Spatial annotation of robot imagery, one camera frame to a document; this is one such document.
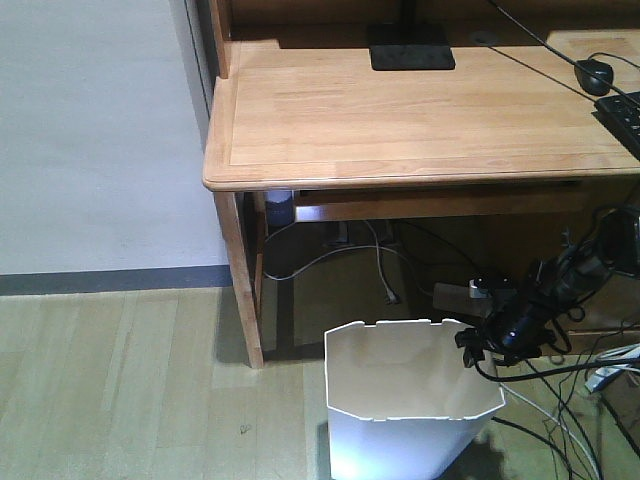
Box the black floor cable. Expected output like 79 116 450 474
492 349 640 480

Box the black computer mouse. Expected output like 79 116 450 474
574 59 614 97

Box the wooden desk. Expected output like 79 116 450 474
203 1 639 368

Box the black monitor stand base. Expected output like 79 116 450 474
366 1 456 71

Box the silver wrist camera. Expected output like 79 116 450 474
469 275 517 302

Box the blue cylinder under desk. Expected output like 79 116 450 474
265 190 294 227

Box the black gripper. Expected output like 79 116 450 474
454 288 559 368

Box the white trash bin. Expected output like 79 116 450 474
324 319 506 479

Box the black cable on desk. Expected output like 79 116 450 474
487 0 640 109

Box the black keyboard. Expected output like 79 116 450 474
594 91 639 159

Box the white floor cable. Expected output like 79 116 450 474
501 382 601 480

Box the white power strip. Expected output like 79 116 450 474
433 283 492 318

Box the grey cable under desk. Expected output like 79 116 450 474
263 219 434 306

